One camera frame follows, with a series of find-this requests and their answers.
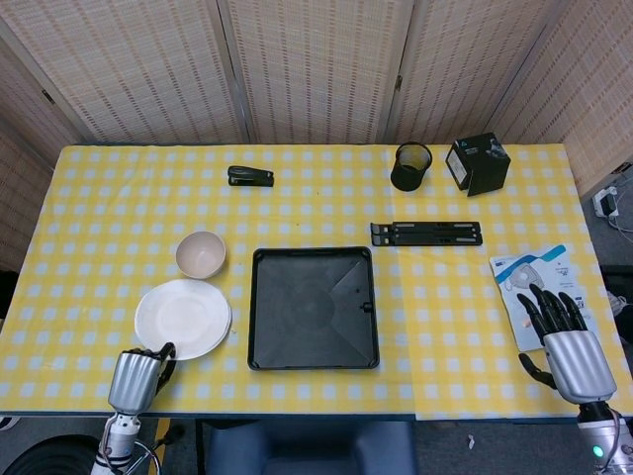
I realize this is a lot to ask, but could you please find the black round base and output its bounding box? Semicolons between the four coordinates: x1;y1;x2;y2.
0;433;103;475

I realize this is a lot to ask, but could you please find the black square plastic tray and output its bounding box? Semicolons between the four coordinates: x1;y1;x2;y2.
246;245;381;372

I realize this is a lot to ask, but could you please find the black stapler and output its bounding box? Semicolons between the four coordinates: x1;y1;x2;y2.
226;165;275;188

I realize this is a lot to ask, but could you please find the yellow checked tablecloth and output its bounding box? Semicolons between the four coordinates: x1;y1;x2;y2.
0;143;633;423

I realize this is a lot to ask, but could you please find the white paper plate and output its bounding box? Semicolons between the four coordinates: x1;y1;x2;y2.
134;278;232;362

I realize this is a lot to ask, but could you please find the black folding laptop stand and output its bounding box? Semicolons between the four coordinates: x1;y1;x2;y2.
370;221;484;247

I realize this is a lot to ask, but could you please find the white power adapter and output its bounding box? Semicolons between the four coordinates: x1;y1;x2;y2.
591;186;620;219

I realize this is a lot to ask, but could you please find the black cardboard box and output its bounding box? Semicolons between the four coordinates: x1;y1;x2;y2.
444;132;511;198

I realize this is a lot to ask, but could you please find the woven folding screen panel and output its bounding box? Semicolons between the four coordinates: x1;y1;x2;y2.
217;0;414;145
0;0;251;145
0;34;85;273
385;0;565;145
487;0;633;199

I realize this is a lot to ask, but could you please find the black mesh pen holder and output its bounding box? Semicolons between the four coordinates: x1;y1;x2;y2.
390;142;434;193

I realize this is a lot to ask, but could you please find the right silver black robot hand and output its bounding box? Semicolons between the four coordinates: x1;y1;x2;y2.
514;283;618;403

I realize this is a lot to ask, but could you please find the black fabric bag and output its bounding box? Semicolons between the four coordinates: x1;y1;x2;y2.
598;265;633;318

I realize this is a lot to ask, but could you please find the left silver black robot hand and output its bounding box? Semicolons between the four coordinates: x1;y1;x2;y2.
107;341;178;415

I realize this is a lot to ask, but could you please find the beige round bowl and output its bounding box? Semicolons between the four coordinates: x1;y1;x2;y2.
175;231;227;279

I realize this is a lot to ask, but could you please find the dark blue chair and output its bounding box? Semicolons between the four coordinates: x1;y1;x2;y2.
204;420;419;475

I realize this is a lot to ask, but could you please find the white blue mask package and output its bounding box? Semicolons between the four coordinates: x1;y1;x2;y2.
489;243;594;353

